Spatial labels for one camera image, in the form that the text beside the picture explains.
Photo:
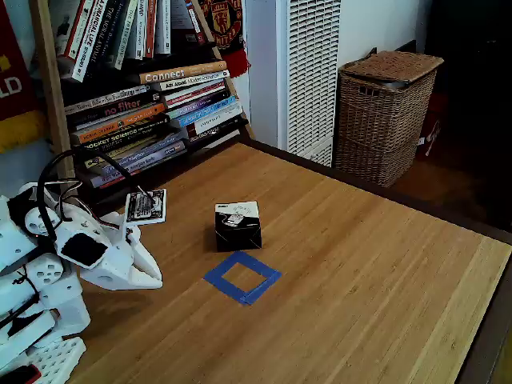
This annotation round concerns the black white servo box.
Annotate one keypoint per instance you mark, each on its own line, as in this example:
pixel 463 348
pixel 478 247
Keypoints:
pixel 238 232

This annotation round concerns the blue tape square target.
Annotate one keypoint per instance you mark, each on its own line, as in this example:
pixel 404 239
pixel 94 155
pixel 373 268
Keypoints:
pixel 214 278

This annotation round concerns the purple white spine book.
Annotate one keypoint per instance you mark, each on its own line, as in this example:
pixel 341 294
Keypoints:
pixel 120 176

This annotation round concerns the lavender spine book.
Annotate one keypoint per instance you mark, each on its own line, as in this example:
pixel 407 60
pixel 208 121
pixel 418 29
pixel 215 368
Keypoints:
pixel 160 154

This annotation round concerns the yellow spine book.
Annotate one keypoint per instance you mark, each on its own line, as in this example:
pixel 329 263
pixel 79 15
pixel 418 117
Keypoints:
pixel 132 150

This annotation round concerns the black Rocket Science book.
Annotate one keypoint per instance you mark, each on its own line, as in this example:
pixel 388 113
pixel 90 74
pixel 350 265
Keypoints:
pixel 120 138

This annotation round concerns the black white title book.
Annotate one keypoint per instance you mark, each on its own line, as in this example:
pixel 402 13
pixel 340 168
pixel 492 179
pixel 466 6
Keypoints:
pixel 216 132

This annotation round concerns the black no filter book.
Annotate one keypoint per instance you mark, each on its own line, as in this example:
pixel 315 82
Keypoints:
pixel 120 107

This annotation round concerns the red black clamp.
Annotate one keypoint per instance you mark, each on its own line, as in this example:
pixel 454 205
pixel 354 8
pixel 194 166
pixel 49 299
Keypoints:
pixel 20 376

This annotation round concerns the white grey title book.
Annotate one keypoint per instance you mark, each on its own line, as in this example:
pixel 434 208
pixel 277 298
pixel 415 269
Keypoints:
pixel 216 120

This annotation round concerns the white cursive title book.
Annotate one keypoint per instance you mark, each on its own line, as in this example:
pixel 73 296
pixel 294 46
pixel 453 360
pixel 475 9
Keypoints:
pixel 104 98

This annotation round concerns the blue spine book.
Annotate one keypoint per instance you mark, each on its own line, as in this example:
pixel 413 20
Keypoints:
pixel 208 110

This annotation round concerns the dark purple spine book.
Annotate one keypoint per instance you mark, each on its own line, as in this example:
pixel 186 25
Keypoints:
pixel 200 104

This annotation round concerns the red white striped book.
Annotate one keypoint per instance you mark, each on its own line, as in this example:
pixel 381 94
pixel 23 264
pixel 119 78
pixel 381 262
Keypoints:
pixel 192 93

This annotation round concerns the tan Connect book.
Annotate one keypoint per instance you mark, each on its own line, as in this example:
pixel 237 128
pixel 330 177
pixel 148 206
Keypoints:
pixel 180 73

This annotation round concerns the white Modern Romance book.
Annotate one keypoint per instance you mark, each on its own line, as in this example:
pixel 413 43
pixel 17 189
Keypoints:
pixel 200 79

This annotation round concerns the red yellow banner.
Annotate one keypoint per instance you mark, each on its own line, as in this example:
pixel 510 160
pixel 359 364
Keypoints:
pixel 12 80

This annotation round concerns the wooden ladder bookshelf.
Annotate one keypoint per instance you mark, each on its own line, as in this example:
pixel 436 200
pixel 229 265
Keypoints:
pixel 48 60

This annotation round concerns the grey green spine book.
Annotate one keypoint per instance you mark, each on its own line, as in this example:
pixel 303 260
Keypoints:
pixel 124 36

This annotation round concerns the white Financial Life book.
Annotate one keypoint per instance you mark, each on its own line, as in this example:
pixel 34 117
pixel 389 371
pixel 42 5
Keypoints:
pixel 90 40

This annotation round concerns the black Moral Animal book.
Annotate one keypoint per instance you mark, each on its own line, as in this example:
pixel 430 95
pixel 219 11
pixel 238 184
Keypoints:
pixel 106 36

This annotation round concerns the white narrow spine book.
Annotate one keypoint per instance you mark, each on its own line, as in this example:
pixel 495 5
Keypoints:
pixel 140 28

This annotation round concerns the orange narrow spine book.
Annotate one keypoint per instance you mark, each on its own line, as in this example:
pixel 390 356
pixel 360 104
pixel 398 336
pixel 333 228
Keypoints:
pixel 150 28

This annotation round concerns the white plain spine book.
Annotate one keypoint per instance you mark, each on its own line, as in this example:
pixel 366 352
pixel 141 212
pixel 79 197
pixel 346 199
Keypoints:
pixel 162 28

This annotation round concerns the white red spine book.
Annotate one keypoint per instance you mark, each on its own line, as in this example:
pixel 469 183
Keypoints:
pixel 78 28

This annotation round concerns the red thin book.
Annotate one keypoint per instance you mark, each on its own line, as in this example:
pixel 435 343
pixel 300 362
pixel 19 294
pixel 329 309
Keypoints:
pixel 196 22

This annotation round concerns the red black football scarf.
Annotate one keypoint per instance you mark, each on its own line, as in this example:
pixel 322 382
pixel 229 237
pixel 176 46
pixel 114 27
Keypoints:
pixel 224 24

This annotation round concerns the white louvered panel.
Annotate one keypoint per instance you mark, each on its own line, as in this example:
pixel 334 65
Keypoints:
pixel 312 80

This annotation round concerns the brown wicker basket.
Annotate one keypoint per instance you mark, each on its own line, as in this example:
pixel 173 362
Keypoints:
pixel 380 120

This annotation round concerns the red bag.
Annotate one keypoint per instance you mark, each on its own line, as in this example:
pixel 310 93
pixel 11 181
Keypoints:
pixel 434 128

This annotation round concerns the white bracket with camera board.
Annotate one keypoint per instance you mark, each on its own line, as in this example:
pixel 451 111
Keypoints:
pixel 146 206

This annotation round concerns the white perforated base plate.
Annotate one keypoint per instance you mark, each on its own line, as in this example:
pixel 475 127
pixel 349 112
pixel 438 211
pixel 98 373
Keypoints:
pixel 56 360

